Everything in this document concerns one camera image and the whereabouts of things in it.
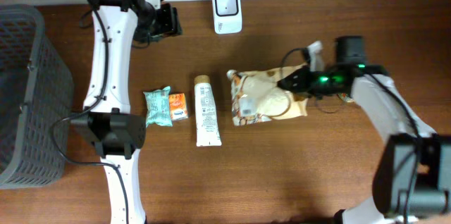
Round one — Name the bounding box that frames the brown grain bag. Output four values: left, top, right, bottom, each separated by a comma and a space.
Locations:
227, 68, 342, 126

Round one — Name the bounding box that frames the white cream tube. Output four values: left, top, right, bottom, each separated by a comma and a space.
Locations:
194, 75, 222, 147

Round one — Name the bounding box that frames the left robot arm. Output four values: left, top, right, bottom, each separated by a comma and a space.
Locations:
70, 0, 183, 223

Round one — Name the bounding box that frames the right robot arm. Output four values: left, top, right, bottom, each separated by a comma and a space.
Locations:
277, 36, 450, 223

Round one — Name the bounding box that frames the teal snack packet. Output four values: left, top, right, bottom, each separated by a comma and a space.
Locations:
143, 86, 173, 127

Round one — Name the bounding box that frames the white barcode scanner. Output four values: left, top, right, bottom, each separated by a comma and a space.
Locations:
211, 0, 242, 35

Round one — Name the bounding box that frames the grey plastic basket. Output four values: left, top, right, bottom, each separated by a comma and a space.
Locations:
1, 5, 74, 189

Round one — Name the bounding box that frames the orange tissue pack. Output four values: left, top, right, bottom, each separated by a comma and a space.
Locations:
168, 93, 189, 120

